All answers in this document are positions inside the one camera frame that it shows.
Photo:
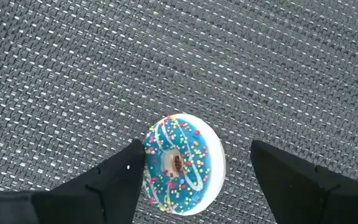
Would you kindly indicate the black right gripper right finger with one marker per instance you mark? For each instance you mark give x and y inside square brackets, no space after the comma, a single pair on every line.
[297,193]

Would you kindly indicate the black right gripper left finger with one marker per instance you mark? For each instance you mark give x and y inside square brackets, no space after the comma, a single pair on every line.
[104,193]

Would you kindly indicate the small blue sprinkled donut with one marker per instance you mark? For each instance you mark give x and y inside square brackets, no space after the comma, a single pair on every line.
[191,146]

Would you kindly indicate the dark grey woven placemat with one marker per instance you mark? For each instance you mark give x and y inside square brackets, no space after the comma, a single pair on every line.
[166,62]

